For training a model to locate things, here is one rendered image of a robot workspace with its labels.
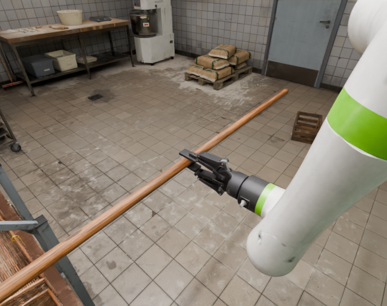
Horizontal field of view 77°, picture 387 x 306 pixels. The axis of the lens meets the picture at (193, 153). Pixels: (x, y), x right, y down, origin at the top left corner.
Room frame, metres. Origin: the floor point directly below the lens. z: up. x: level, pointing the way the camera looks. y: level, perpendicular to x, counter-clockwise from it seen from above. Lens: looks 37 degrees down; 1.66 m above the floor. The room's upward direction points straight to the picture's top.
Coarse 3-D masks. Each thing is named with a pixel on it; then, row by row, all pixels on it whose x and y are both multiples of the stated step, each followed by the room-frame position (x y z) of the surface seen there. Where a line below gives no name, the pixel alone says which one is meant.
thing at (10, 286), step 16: (256, 112) 0.95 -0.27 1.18; (208, 144) 0.69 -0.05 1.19; (160, 176) 0.52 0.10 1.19; (144, 192) 0.46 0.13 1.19; (112, 208) 0.40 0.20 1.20; (128, 208) 0.41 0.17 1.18; (96, 224) 0.35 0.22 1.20; (64, 240) 0.31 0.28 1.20; (80, 240) 0.31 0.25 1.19; (48, 256) 0.27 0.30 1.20; (64, 256) 0.28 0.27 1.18; (32, 272) 0.24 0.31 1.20; (0, 288) 0.21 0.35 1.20; (16, 288) 0.21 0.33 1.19
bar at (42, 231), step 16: (0, 176) 0.84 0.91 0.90; (16, 192) 0.86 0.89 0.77; (16, 208) 0.84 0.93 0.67; (0, 224) 0.47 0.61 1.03; (16, 224) 0.50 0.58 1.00; (32, 224) 0.53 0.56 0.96; (48, 224) 0.55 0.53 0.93; (48, 240) 0.53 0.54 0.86; (64, 272) 0.52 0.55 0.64; (80, 288) 0.54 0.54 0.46
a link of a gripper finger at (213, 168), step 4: (196, 160) 0.58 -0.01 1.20; (200, 160) 0.57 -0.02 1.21; (204, 160) 0.57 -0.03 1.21; (204, 164) 0.56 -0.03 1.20; (208, 164) 0.56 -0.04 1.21; (212, 164) 0.56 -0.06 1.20; (208, 168) 0.55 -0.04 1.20; (212, 168) 0.54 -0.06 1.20; (216, 168) 0.54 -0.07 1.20; (212, 172) 0.54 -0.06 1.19; (216, 172) 0.53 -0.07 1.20; (220, 176) 0.51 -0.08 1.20
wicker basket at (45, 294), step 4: (48, 288) 0.42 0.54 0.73; (44, 292) 0.40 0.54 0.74; (48, 292) 0.40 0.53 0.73; (52, 292) 0.42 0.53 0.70; (32, 296) 0.38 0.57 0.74; (36, 296) 0.38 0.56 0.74; (40, 296) 0.39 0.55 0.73; (44, 296) 0.40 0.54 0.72; (48, 296) 0.40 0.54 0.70; (52, 296) 0.39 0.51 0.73; (32, 300) 0.37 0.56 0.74; (36, 300) 0.38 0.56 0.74; (40, 300) 0.39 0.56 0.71; (44, 300) 0.39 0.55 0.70; (48, 300) 0.40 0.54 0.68; (52, 300) 0.38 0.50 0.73; (56, 300) 0.38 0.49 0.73; (24, 304) 0.36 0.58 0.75; (28, 304) 0.36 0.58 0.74; (32, 304) 0.37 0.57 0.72; (36, 304) 0.37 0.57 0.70; (40, 304) 0.38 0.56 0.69; (44, 304) 0.39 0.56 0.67; (48, 304) 0.40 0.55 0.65; (52, 304) 0.40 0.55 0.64; (56, 304) 0.36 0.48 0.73; (60, 304) 0.36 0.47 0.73
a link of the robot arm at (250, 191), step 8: (256, 176) 0.49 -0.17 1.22; (248, 184) 0.46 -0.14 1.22; (256, 184) 0.46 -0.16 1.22; (264, 184) 0.45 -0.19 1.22; (240, 192) 0.45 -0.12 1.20; (248, 192) 0.44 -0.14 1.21; (256, 192) 0.43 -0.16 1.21; (240, 200) 0.44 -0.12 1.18; (248, 200) 0.43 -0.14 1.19; (256, 200) 0.42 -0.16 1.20; (248, 208) 0.43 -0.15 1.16
